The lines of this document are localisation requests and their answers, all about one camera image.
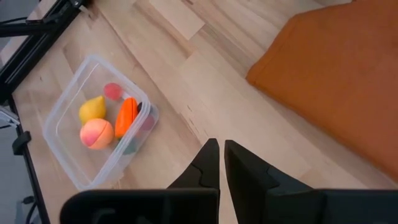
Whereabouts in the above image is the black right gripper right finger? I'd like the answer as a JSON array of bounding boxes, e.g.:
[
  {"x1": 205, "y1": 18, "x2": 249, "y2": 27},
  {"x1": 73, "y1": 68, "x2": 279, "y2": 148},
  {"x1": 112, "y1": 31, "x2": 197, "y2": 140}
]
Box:
[{"x1": 224, "y1": 139, "x2": 324, "y2": 224}]

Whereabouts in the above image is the yellow toy lemon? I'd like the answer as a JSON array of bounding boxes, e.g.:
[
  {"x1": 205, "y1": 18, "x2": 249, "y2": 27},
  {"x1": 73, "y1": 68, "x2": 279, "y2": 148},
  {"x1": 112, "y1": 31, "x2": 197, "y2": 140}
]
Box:
[{"x1": 78, "y1": 95, "x2": 107, "y2": 126}]

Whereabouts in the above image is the orange toy carrot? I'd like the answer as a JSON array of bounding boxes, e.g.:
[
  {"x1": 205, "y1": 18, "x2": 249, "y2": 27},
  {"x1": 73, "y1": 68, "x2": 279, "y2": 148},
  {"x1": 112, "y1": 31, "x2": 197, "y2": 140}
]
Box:
[{"x1": 114, "y1": 97, "x2": 140, "y2": 156}]

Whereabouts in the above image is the black metal table frame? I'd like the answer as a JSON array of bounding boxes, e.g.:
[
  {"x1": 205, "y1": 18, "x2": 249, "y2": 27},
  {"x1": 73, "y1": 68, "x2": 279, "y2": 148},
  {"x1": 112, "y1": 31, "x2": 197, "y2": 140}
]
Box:
[{"x1": 0, "y1": 0, "x2": 93, "y2": 224}]

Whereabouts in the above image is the toy peach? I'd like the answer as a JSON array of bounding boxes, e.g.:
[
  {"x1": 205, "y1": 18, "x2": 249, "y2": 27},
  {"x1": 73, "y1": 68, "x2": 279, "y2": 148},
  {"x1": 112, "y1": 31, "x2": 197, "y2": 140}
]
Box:
[{"x1": 79, "y1": 118, "x2": 115, "y2": 151}]

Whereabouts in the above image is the orange cloth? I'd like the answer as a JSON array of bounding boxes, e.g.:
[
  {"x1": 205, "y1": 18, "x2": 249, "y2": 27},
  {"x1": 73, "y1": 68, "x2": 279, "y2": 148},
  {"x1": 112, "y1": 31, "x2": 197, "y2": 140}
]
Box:
[{"x1": 246, "y1": 0, "x2": 398, "y2": 183}]

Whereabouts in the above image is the clear plastic tupperware container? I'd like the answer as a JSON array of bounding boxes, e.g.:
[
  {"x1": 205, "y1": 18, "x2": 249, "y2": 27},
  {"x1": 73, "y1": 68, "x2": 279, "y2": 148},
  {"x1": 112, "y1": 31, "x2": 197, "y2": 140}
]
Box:
[{"x1": 42, "y1": 55, "x2": 160, "y2": 191}]

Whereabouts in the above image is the silver metal bracket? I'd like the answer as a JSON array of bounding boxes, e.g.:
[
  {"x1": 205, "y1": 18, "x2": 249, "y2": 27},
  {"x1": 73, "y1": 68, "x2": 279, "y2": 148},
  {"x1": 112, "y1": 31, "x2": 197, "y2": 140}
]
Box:
[{"x1": 0, "y1": 105, "x2": 21, "y2": 128}]

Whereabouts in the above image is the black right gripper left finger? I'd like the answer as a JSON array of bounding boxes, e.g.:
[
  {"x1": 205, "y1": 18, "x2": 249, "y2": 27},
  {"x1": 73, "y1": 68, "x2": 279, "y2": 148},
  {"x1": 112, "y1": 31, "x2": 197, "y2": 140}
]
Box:
[{"x1": 167, "y1": 138, "x2": 221, "y2": 191}]

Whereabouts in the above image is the small pink toy fruit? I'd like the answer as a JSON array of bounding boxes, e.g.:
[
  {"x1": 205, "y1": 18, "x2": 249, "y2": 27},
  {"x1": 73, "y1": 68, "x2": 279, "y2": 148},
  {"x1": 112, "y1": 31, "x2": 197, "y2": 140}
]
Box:
[{"x1": 103, "y1": 82, "x2": 124, "y2": 101}]

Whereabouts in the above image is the black table clamp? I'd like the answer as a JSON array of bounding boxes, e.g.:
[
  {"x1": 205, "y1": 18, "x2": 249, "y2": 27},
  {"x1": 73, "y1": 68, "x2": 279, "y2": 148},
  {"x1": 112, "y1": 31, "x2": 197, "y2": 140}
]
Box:
[{"x1": 11, "y1": 130, "x2": 32, "y2": 156}]

